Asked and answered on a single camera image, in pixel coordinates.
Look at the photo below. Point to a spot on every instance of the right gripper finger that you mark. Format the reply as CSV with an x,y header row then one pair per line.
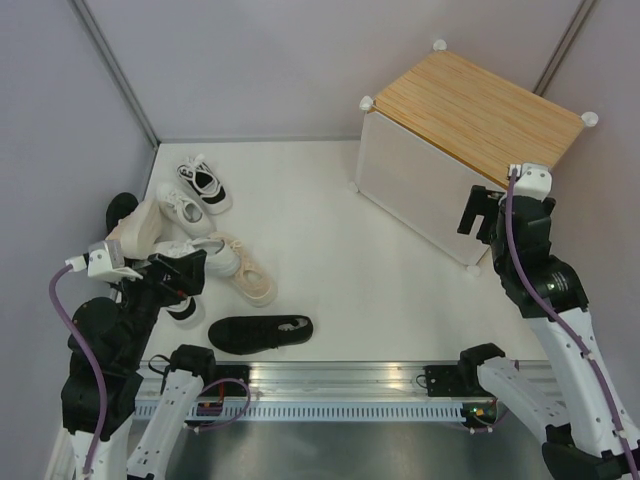
x,y
480,201
487,227

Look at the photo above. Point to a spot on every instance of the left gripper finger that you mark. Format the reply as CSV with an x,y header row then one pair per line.
x,y
187,284
189,267

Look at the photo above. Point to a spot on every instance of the wooden shoe cabinet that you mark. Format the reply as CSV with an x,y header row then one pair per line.
x,y
477,117

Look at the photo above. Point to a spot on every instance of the black and white sneaker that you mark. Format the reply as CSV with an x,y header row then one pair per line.
x,y
200,177

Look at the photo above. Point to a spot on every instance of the beige lace sneaker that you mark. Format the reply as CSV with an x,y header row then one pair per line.
x,y
252,281

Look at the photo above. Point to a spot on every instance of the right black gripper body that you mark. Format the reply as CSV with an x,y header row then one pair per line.
x,y
501,260

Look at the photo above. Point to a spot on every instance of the white translucent cabinet door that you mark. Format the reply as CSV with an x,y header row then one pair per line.
x,y
420,185

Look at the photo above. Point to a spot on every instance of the black canvas sneaker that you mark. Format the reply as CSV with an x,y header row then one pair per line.
x,y
247,335
122,205

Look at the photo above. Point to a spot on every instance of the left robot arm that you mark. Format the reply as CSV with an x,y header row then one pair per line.
x,y
107,343

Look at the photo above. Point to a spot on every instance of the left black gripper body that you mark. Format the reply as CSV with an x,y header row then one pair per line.
x,y
144,297

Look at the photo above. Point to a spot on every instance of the aluminium rail with cable duct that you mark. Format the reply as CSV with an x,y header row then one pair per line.
x,y
369,391

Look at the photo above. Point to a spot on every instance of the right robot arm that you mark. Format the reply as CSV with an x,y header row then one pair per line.
x,y
589,435

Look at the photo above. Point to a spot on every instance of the white leather sneaker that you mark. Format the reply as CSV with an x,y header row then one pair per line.
x,y
184,211
221,261

